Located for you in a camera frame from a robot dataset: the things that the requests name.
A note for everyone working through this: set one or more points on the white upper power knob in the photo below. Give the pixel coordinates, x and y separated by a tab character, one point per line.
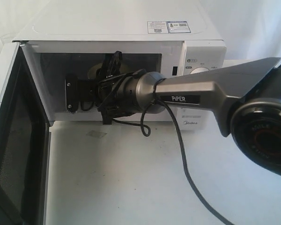
199	70

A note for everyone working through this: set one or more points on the white Midea microwave body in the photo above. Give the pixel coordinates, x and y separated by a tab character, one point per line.
71	36

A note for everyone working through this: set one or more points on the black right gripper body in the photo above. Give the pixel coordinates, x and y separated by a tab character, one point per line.
117	95

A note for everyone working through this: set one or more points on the white microwave door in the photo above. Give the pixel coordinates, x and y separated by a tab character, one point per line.
24	142

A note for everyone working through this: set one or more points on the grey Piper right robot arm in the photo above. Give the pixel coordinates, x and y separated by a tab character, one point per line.
245	100

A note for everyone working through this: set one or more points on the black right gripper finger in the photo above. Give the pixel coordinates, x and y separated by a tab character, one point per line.
111	64
107	117

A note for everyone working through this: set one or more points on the blue white warning label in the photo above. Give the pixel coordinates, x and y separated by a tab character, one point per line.
168	27

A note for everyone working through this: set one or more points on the cream ceramic bowl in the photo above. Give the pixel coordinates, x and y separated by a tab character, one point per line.
93	70

